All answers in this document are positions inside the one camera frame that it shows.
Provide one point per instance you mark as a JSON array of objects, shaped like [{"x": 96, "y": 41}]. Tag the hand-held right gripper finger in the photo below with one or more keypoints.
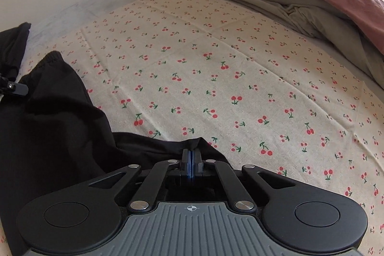
[
  {"x": 187, "y": 167},
  {"x": 193, "y": 167}
]

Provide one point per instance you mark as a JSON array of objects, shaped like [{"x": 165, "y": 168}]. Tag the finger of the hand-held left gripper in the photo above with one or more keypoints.
[{"x": 16, "y": 88}]

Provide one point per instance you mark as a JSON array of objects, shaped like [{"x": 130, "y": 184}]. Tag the black pants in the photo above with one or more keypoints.
[{"x": 60, "y": 124}]

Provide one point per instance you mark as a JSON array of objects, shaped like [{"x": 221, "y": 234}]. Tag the cherry print bed sheet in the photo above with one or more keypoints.
[{"x": 225, "y": 88}]

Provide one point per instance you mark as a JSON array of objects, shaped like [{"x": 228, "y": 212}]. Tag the grey fitted mattress cover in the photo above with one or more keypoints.
[{"x": 78, "y": 10}]

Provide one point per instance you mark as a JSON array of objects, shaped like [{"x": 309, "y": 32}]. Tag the pink duvet with grey lining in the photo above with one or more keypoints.
[{"x": 270, "y": 1}]

